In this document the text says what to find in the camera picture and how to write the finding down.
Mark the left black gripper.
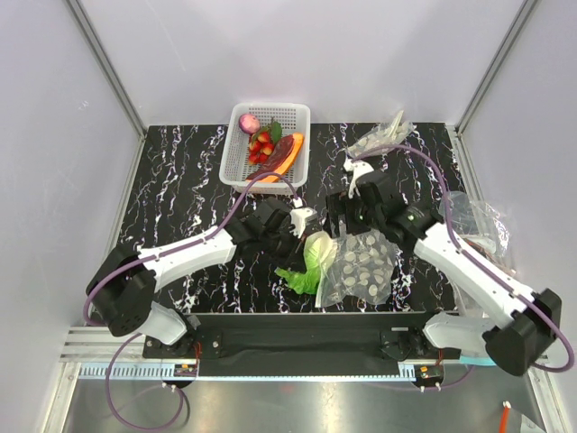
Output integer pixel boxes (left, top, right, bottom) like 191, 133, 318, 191
260, 226, 307, 274

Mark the green lettuce head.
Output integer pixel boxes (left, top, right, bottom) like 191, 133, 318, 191
275, 231, 337, 295

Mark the zip bag with white slices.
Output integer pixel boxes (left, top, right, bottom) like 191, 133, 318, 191
314, 230, 398, 308

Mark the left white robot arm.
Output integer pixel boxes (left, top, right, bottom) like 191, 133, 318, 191
87, 198, 316, 357

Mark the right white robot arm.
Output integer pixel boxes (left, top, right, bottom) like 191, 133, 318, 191
324, 171, 562, 376

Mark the back bag of slices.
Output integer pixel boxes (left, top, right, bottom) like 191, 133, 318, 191
346, 110, 416, 159

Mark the blue-zip bag of slices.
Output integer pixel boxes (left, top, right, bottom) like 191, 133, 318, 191
459, 355, 496, 367

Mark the orange papaya slice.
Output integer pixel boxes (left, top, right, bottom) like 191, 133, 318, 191
245, 133, 305, 183

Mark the crumpled clear bags pile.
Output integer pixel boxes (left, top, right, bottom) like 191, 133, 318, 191
438, 191, 517, 277

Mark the red cherry bunch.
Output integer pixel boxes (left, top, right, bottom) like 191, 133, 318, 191
248, 121, 282, 165

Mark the purple onion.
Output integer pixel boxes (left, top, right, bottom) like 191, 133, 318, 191
238, 114, 261, 135

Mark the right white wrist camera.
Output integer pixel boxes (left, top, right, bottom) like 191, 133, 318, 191
343, 159, 374, 197

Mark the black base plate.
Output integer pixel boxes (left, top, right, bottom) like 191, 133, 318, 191
143, 312, 438, 361

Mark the white slotted cable duct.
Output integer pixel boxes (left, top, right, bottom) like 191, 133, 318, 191
79, 362, 417, 382

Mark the right aluminium frame post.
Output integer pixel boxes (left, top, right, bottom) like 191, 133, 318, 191
454, 0, 540, 136

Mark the aluminium frame post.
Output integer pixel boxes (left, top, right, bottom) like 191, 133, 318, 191
454, 0, 540, 136
63, 0, 148, 138

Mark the left aluminium frame post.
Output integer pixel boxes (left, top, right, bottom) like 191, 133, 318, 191
63, 0, 148, 138

